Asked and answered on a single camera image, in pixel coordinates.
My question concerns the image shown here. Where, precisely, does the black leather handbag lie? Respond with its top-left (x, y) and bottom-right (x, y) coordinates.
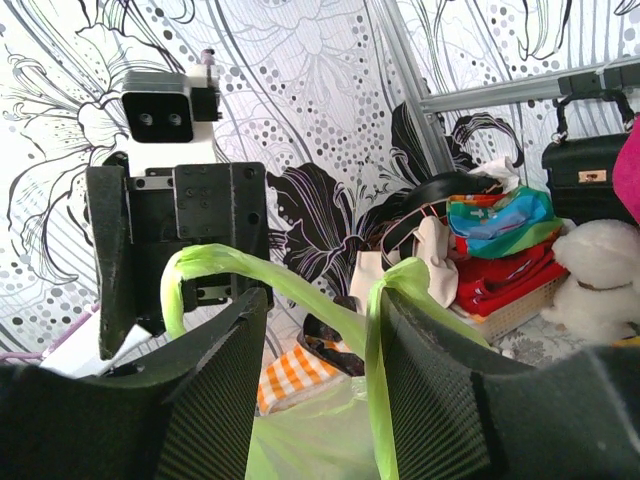
top-left (541, 90), bottom-right (636, 225)

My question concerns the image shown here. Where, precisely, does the dark brown strap bag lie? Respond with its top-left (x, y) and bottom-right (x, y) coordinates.
top-left (297, 313), bottom-right (364, 377)

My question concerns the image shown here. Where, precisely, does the orange checkered cloth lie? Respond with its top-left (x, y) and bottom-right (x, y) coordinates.
top-left (257, 346), bottom-right (347, 416)

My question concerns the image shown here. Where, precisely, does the green plastic trash bag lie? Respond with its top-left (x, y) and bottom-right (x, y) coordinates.
top-left (160, 244), bottom-right (487, 479)

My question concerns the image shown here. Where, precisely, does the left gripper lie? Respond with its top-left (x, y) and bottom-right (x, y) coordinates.
top-left (85, 162), bottom-right (270, 360)

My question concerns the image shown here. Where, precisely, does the white fluffy plush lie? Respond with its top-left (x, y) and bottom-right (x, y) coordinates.
top-left (540, 219), bottom-right (639, 344)

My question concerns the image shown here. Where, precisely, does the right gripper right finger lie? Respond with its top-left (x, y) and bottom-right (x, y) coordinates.
top-left (381, 290), bottom-right (639, 479)

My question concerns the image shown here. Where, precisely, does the colourful folded clothes stack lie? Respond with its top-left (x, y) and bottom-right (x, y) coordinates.
top-left (446, 186), bottom-right (567, 342)

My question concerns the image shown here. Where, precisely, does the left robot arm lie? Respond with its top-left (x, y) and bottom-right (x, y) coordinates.
top-left (41, 162), bottom-right (270, 378)

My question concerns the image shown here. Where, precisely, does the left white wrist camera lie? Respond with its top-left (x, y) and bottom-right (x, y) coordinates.
top-left (121, 48), bottom-right (222, 177)

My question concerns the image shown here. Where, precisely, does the black brimmed hat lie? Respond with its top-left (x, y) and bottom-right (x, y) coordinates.
top-left (397, 171), bottom-right (503, 215)

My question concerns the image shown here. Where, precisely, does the magenta fabric bag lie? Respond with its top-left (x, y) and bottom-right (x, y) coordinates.
top-left (612, 117), bottom-right (640, 223)

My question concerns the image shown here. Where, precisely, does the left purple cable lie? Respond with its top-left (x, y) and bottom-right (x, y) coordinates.
top-left (0, 302), bottom-right (101, 365)

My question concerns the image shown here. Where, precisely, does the cream canvas tote bag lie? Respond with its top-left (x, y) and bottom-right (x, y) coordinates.
top-left (349, 217), bottom-right (459, 315)

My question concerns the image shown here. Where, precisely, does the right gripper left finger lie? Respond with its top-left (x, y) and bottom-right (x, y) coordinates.
top-left (1, 288), bottom-right (268, 479)

